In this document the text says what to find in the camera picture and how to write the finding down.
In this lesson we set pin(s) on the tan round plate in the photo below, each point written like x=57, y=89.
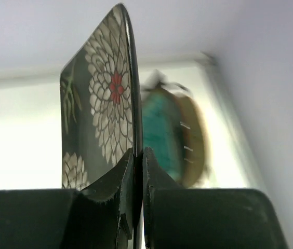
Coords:
x=194, y=142

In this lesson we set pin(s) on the dark patterned round plate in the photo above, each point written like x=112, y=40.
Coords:
x=155, y=86

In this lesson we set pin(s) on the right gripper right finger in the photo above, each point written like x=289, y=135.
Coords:
x=158, y=188

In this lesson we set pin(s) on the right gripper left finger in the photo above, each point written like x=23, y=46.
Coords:
x=101, y=214

